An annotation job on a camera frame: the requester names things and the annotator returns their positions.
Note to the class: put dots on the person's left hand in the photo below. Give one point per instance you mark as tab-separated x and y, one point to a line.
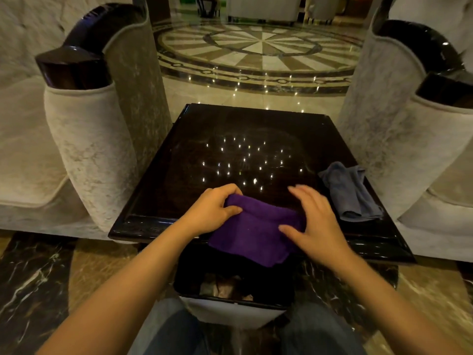
207	214

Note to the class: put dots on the person's right hand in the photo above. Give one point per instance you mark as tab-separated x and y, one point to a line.
321	232

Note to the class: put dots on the gray cloth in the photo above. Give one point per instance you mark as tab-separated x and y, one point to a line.
347	195

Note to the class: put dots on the purple cloth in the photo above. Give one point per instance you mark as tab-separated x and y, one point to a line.
255	232

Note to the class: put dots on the person's left forearm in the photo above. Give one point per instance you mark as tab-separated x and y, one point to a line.
122	295

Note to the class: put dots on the person's right forearm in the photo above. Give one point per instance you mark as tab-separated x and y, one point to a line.
391	310

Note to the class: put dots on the crumpled waste paper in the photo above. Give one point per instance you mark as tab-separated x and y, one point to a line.
221	288

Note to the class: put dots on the blue jeans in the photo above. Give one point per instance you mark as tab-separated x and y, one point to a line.
317	332

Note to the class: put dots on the black and white trash bin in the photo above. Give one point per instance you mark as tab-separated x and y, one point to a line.
233	314

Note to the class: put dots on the beige velvet sofa, black trim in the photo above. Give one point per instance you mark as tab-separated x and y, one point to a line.
96	144
391	144

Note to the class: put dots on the black lobby side table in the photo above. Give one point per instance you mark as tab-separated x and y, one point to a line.
207	5

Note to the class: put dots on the white tufted lobby sofa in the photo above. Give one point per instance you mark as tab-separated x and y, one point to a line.
262	7

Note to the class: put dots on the small white lobby armchair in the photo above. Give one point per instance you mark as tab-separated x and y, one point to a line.
321	9

